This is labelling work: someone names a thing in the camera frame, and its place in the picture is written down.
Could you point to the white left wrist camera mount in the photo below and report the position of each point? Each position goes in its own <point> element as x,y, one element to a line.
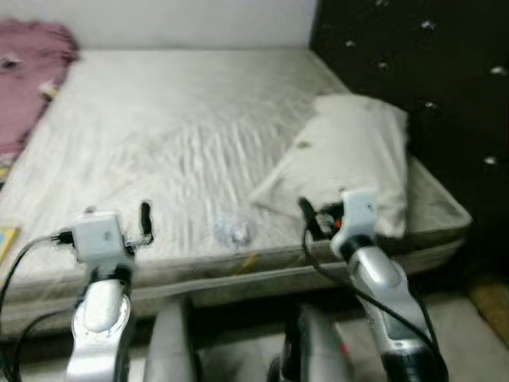
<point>99,235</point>

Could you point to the white pillow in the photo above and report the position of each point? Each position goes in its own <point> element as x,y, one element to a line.
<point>350,151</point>

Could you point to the brown woven mat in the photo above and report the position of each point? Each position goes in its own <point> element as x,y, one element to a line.
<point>491,306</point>

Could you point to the clear plastic wrapper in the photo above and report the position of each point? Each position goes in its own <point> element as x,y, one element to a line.
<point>232,232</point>

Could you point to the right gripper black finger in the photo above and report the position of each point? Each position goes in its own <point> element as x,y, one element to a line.
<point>308,215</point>

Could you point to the grey right robot leg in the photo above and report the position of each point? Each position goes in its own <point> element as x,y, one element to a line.
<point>314,350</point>

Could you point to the grey left robot leg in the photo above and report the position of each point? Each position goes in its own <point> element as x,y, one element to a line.
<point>171,350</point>

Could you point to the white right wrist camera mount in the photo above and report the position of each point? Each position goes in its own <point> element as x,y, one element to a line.
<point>359,211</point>

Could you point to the grey robot leg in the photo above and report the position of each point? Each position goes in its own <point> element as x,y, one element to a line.
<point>171,350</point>
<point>314,350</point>

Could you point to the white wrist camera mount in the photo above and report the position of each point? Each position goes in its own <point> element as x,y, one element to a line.
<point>99,235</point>
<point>359,211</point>

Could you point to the white quilted mattress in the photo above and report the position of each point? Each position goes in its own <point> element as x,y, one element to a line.
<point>159,119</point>

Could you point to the pink printed blanket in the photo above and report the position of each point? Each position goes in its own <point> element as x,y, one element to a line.
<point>24,87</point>

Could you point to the colourful yellow-edged book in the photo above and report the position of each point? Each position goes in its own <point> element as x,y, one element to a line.
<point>6,243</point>

